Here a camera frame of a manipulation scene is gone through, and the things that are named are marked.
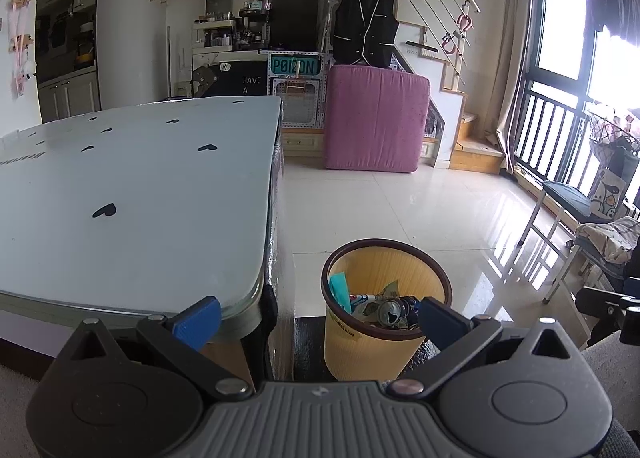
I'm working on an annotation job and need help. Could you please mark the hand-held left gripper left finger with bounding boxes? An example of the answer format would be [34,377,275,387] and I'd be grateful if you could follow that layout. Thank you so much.
[57,296,253,399]

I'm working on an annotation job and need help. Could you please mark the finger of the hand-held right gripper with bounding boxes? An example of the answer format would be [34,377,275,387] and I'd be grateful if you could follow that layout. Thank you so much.
[575,286,640,326]

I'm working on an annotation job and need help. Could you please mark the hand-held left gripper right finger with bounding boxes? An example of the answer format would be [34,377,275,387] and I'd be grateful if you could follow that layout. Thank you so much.
[387,297,583,399]

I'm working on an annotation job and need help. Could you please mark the blue drink can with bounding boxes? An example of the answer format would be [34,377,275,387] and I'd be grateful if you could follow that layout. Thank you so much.
[377,297,421,329]

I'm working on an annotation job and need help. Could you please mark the yellow plastic waste bin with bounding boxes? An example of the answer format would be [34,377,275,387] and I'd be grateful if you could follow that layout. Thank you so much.
[320,238,453,383]

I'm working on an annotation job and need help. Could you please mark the blue white snack wrapper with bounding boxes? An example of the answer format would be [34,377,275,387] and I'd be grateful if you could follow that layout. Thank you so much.
[349,280,401,326]

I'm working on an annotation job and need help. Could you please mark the dark cloth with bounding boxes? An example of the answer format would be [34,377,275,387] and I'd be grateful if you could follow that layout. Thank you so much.
[600,258,640,291]

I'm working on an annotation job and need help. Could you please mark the white metal chair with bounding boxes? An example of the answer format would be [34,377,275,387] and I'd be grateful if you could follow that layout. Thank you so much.
[542,233,626,309]

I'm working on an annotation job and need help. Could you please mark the grey cloth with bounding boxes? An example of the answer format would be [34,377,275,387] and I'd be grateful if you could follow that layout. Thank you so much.
[582,330,640,458]

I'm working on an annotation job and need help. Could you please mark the white patterned cloth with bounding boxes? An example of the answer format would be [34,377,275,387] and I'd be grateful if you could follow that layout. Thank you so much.
[575,217,640,266]

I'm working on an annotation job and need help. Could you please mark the cartoon paper bag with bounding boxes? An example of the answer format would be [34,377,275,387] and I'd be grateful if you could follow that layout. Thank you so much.
[589,168,626,219]

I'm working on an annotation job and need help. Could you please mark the white chair with blue cushion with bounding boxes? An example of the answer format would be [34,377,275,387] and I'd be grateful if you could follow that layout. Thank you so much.
[517,180,601,249]

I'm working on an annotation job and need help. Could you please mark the wooden staircase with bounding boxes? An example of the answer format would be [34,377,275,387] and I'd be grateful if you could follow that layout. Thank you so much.
[395,23,506,174]

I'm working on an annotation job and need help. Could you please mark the black balcony railing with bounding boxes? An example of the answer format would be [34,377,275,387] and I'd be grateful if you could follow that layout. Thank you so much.
[515,88,640,219]

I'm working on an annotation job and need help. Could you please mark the cream low drawer unit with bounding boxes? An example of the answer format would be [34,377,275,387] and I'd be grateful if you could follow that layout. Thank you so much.
[282,127,326,159]

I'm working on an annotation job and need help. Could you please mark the pink folded mattress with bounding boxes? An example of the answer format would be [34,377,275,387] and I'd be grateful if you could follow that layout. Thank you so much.
[322,64,432,174]

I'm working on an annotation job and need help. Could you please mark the white perforated cabinet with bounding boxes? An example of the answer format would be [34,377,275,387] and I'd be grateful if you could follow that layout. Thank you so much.
[267,52,328,129]

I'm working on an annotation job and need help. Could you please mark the black letter board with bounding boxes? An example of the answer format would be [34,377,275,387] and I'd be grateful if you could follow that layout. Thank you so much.
[192,59,273,99]

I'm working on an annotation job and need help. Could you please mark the beige curtain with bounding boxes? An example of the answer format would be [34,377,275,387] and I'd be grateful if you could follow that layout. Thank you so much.
[492,0,533,174]

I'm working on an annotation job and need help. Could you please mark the kitchen cabinets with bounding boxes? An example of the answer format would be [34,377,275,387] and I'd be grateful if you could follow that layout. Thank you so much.
[36,0,103,123]

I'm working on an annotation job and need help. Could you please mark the black framed window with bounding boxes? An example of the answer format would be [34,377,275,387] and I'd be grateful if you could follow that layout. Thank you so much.
[522,0,640,199]

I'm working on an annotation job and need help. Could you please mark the teal sign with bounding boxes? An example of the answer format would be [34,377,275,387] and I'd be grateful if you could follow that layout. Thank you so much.
[268,54,321,77]

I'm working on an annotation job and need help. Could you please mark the shelf rack with bottles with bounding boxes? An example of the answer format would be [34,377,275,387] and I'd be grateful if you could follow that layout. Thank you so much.
[192,8,273,54]

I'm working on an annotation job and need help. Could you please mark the black vest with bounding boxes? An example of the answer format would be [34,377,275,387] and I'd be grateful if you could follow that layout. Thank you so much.
[332,0,401,70]

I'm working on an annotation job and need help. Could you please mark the wire basket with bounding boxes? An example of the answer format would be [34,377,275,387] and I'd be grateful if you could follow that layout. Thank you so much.
[585,110,640,164]

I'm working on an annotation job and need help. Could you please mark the pink hanging wall decoration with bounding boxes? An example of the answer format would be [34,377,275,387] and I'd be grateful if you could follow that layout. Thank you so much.
[9,0,38,99]

